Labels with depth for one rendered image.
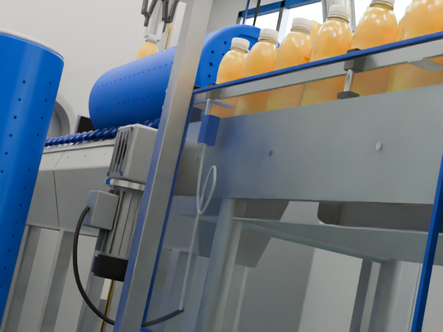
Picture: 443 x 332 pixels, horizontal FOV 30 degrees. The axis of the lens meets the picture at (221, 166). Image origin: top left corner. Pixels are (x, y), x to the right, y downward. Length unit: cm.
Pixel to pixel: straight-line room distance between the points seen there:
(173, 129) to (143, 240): 21
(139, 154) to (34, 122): 36
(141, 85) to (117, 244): 80
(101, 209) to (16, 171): 32
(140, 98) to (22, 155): 56
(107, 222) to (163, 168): 26
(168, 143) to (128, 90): 101
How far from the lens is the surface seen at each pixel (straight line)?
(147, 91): 237
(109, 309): 348
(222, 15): 789
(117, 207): 173
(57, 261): 293
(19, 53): 197
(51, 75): 202
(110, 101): 266
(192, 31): 155
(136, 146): 171
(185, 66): 154
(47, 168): 316
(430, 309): 363
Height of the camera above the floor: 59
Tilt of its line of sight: 7 degrees up
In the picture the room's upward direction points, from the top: 12 degrees clockwise
